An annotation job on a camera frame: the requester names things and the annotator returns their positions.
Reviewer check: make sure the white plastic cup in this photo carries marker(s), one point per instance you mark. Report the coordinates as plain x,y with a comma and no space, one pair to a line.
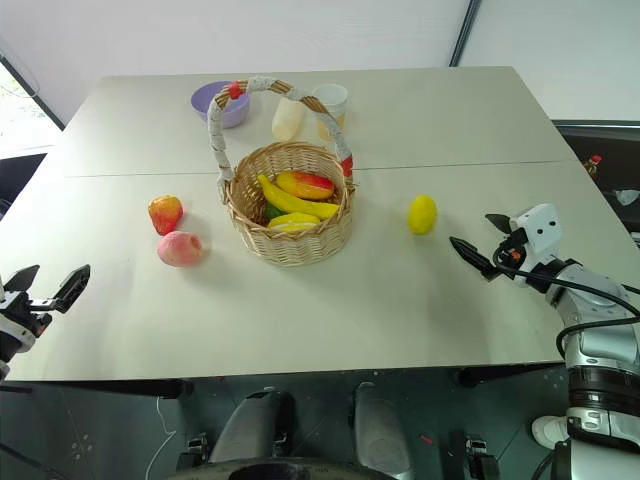
334,97

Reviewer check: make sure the white shoe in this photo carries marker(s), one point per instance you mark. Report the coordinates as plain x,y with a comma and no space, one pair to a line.
550,431

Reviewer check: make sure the black window frame post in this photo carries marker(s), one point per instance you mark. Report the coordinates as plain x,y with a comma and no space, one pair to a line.
35,87
465,30

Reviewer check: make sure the purple plastic bowl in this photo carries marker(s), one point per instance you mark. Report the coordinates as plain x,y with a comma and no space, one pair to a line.
236,116

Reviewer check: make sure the red and yellow toy mango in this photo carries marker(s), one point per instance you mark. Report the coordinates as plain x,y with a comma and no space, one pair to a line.
305,184

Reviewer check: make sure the green toy fruit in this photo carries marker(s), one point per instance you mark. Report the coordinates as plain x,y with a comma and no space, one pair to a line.
273,211

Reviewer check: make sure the yellow toy fruit slice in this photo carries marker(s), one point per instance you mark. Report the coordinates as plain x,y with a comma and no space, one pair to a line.
295,222

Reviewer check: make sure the pink toy peach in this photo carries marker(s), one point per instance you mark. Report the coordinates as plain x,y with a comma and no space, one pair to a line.
179,249

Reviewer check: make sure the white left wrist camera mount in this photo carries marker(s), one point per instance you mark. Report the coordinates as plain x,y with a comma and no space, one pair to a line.
12,340

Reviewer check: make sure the dark side table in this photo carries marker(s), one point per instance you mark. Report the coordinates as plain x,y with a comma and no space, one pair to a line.
600,145

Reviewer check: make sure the red capped bottle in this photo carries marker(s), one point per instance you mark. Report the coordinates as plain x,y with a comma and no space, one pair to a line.
593,167

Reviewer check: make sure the red and orange toy fruit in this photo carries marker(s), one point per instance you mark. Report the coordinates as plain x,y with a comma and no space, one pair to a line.
165,214

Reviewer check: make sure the dark round robot base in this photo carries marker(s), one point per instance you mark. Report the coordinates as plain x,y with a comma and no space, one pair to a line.
280,471

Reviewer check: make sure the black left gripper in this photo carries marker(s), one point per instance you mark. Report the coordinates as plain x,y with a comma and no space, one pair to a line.
25,307

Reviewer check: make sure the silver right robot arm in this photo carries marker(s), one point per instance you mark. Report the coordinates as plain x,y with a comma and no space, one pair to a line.
600,310

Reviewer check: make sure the yellow toy banana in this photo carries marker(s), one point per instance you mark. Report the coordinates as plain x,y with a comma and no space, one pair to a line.
295,204

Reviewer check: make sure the cream plastic bottle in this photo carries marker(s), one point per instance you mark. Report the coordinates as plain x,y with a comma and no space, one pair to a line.
287,120

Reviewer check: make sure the dark rounded grey shape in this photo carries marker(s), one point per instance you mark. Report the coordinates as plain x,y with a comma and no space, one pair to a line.
250,425

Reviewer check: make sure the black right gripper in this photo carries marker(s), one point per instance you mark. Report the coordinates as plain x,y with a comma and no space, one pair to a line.
511,247

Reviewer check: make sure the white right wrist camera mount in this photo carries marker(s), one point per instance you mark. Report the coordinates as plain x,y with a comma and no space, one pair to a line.
542,227

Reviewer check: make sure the yellow toy lemon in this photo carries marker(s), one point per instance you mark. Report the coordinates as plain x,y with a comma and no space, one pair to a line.
422,215

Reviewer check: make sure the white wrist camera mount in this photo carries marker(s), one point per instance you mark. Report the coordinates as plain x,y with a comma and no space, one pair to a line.
542,227
12,340

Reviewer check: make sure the black table frame bar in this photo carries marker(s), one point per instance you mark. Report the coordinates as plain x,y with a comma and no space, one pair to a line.
505,376
100,388

